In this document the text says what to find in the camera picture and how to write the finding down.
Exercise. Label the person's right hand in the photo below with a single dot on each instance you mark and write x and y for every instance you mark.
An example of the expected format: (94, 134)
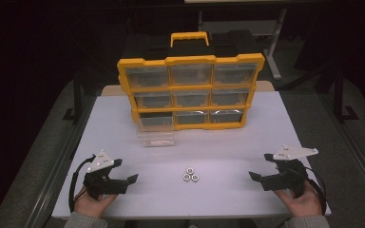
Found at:
(304, 205)

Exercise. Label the clear plastic drawer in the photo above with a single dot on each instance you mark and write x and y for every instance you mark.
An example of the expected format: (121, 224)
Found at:
(156, 134)

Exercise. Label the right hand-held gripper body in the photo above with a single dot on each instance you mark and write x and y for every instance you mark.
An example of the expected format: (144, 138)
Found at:
(290, 177)

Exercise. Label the person's left hand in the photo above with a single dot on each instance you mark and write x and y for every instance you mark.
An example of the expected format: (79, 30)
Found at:
(92, 205)

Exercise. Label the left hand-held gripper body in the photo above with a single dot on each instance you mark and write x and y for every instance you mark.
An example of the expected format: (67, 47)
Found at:
(99, 182)

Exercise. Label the yellow parts organizer with drawers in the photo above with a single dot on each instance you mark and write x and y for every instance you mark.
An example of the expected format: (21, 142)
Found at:
(191, 86)

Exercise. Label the white metal table frame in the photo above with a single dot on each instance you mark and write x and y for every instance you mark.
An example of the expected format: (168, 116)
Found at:
(277, 47)

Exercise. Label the black metal stand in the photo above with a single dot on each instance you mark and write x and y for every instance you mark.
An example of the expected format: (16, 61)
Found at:
(77, 101)
(339, 98)

